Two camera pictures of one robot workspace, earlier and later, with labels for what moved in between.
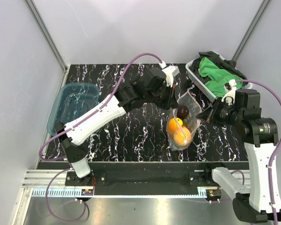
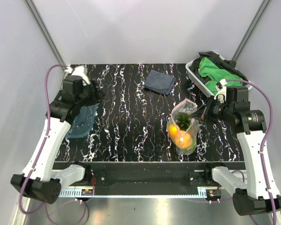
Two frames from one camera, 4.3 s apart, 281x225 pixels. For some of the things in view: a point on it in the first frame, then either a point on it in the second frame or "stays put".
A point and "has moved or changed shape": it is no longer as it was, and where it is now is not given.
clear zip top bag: x=183 y=123 has moved or changed shape
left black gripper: x=171 y=102 → x=97 y=96
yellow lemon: x=173 y=124 → x=173 y=131
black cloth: x=228 y=67 stays put
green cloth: x=218 y=77 stays put
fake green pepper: x=184 y=120 → x=193 y=145
